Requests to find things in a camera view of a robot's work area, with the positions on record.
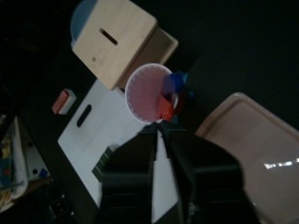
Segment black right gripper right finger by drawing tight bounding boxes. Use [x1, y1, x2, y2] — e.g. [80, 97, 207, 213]
[157, 121, 260, 224]

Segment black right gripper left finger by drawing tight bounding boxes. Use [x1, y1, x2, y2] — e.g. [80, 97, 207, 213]
[97, 124, 159, 224]

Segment white cutting board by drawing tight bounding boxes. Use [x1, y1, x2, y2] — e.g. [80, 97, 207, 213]
[56, 78, 184, 224]

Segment pink tray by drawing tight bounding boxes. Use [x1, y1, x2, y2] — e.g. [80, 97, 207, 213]
[193, 92, 299, 224]

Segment red plastic cup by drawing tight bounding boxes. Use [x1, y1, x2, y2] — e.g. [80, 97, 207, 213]
[124, 62, 181, 125]

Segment small teal toy piece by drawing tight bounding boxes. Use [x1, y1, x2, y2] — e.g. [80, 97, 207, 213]
[171, 71, 196, 125]

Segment small red and white block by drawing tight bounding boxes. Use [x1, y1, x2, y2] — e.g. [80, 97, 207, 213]
[50, 88, 77, 116]

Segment wooden box with red front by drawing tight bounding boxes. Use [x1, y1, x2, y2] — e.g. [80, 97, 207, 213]
[71, 0, 180, 91]

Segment grey bowl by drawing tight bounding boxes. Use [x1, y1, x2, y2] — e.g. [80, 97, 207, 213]
[69, 0, 99, 47]

